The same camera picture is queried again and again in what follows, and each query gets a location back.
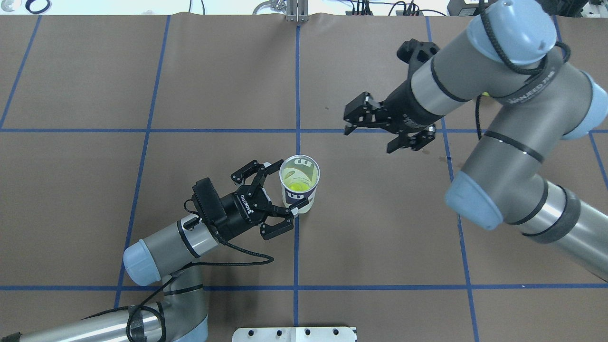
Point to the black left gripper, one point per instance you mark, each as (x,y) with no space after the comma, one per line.
(236,212)

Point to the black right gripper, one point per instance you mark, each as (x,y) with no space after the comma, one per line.
(404,105)

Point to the Wilson yellow tennis ball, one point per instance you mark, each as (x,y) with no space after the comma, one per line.
(299,186)

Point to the clear tennis ball tube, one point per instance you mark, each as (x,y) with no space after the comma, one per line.
(299,176)

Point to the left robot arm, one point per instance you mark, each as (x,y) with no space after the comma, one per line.
(176,311)

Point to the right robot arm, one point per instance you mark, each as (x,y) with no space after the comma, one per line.
(510,51)

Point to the black box with label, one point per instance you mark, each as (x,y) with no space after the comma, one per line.
(465,8)

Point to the blue tape roll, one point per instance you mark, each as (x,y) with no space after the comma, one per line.
(37,7)

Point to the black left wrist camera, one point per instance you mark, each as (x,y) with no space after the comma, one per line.
(208,204)

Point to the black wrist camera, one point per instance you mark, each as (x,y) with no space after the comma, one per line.
(208,204)
(413,52)

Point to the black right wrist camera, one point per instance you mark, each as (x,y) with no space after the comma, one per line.
(413,52)

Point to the white camera pillar with base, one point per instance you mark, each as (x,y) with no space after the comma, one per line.
(296,334)

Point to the aluminium frame post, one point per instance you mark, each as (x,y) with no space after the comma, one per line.
(297,11)

